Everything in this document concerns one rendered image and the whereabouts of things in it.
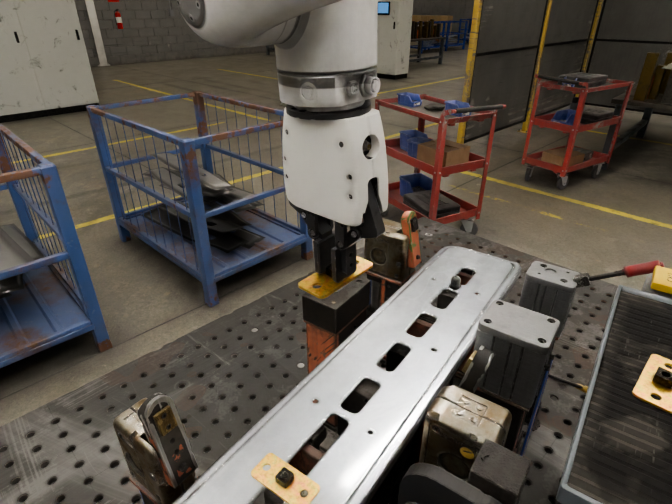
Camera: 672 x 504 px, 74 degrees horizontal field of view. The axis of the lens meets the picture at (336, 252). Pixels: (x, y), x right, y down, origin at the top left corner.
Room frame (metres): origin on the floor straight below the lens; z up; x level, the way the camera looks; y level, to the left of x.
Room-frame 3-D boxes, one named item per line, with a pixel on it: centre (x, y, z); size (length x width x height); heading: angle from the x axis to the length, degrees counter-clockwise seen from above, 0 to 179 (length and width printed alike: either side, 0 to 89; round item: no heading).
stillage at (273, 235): (2.78, 0.86, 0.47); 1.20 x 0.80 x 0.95; 46
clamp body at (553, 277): (0.73, -0.42, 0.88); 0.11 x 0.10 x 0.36; 55
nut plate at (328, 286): (0.41, 0.00, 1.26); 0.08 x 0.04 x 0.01; 137
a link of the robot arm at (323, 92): (0.40, 0.01, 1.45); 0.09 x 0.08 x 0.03; 47
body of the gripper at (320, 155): (0.41, 0.00, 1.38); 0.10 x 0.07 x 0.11; 47
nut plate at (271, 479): (0.34, 0.06, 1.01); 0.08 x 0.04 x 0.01; 55
